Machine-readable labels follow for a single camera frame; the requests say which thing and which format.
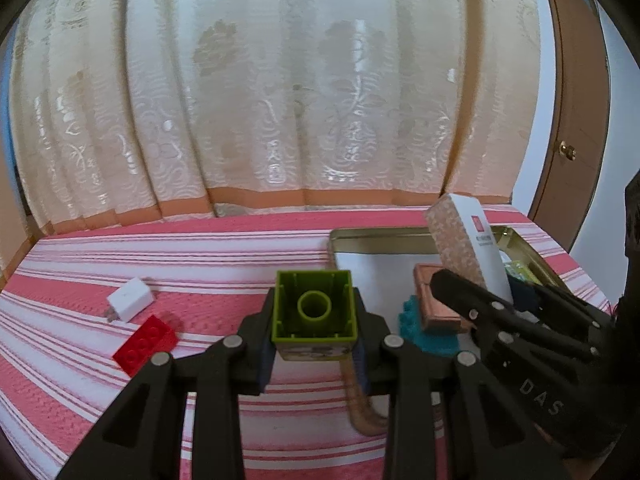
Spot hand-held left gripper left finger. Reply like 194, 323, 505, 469
55, 285, 281, 480

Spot copper transparent box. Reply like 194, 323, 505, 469
412, 262, 475, 333

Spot white box with red logo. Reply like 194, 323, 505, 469
425, 193, 516, 306

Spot brown wooden door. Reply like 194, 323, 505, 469
529, 0, 617, 253

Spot white charger plug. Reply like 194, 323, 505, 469
106, 276, 157, 323

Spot green clear packet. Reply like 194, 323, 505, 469
504, 259, 537, 287

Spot teal building block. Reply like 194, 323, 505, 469
398, 296, 461, 358

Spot green building block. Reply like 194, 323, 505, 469
270, 269, 358, 361

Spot gold tin box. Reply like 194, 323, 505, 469
327, 225, 576, 436

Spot wide beige patterned curtain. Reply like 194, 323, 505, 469
7, 0, 543, 238

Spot red building block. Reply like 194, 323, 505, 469
112, 314, 180, 377

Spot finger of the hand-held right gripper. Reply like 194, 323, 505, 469
430, 269, 601, 362
515, 282, 612, 347

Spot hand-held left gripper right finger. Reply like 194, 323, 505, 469
350, 287, 573, 480

